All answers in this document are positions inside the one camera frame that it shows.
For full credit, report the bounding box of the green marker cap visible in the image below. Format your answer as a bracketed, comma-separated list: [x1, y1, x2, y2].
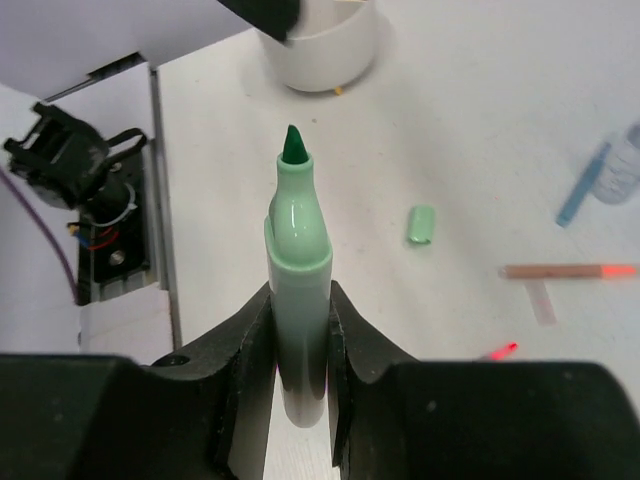
[406, 205, 436, 245]

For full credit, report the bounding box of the clear pen cap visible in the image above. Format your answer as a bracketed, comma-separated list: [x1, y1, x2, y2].
[525, 280, 557, 326]

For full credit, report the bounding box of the green marker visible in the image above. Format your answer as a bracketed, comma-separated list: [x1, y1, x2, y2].
[264, 125, 333, 428]

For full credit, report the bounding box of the small bottle blue cap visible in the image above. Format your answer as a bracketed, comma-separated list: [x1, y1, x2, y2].
[592, 121, 639, 205]

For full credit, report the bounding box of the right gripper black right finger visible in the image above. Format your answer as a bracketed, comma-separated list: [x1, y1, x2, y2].
[328, 283, 639, 479]

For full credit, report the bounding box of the orange pencil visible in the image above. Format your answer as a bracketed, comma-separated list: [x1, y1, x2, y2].
[501, 264, 639, 280]

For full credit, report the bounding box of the pink red pen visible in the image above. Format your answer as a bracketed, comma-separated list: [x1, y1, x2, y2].
[478, 342, 519, 361]

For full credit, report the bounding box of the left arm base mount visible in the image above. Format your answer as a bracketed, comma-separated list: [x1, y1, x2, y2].
[3, 102, 153, 305]

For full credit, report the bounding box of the blue pen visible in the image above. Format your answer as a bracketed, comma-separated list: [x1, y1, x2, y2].
[555, 142, 612, 228]

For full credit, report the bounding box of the white divided round container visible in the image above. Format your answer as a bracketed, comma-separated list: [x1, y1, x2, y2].
[258, 1, 378, 93]

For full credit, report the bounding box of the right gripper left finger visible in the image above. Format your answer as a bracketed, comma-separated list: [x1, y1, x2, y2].
[1, 287, 275, 479]

